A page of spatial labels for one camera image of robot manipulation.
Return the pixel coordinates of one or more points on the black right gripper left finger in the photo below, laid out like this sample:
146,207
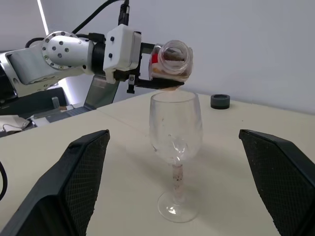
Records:
61,191

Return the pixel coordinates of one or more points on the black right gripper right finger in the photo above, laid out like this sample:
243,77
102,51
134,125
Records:
283,182

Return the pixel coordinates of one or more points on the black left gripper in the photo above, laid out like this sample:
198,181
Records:
131,75

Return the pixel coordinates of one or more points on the clear jar with white lid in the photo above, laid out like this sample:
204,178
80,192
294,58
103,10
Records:
157,67

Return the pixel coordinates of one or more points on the clear wine glass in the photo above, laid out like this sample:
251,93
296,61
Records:
176,127

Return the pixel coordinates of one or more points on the dark open laptop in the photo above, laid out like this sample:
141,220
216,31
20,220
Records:
101,96

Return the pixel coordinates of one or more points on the dark grey round puck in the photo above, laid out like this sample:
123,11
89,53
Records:
220,102

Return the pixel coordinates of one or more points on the black desk equipment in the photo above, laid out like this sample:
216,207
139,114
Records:
32,103

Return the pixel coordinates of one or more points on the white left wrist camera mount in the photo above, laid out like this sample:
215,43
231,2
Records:
120,49

